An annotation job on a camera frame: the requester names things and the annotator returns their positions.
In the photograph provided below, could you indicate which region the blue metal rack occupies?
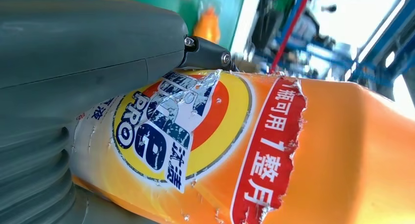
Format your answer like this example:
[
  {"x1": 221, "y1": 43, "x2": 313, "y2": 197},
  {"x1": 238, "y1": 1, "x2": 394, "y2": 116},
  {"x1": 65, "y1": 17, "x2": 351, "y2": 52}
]
[{"x1": 259, "y1": 0, "x2": 415, "y2": 90}]

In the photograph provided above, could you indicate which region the orange detergent bottle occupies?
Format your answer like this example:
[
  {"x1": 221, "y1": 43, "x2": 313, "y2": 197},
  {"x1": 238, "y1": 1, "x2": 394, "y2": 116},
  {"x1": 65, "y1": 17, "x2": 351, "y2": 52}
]
[
  {"x1": 66, "y1": 68, "x2": 415, "y2": 224},
  {"x1": 193, "y1": 7, "x2": 222, "y2": 44}
]

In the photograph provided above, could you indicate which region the red pole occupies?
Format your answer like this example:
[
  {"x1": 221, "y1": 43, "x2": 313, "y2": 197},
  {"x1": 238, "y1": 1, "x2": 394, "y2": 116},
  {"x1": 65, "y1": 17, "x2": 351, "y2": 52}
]
[{"x1": 270, "y1": 0, "x2": 316, "y2": 73}]

